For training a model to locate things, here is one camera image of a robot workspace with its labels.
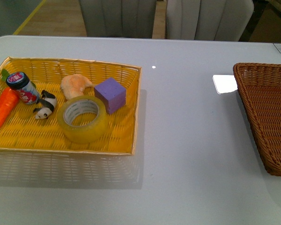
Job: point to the yellow packing tape roll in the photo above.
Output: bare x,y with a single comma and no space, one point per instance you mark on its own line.
77,106

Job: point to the small printed drink can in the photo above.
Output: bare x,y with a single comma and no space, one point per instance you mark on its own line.
21,84

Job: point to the right grey upholstered chair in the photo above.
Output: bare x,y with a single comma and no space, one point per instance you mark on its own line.
210,20

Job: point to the left grey upholstered chair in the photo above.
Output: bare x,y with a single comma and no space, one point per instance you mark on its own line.
118,18

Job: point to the brown wicker basket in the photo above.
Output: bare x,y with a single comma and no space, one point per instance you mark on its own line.
259,87

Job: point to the purple foam cube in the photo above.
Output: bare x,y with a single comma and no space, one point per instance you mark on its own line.
112,94

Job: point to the orange toy carrot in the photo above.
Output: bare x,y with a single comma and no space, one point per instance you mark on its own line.
8,101

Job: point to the yellow wicker basket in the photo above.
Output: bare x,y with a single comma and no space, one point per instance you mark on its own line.
35,153

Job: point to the toy croissant bread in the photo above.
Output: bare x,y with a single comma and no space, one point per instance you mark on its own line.
74,85

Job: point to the toy panda figure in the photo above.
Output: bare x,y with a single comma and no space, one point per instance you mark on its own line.
48,102

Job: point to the grey upholstered chair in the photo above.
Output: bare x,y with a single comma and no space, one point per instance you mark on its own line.
210,20
118,18

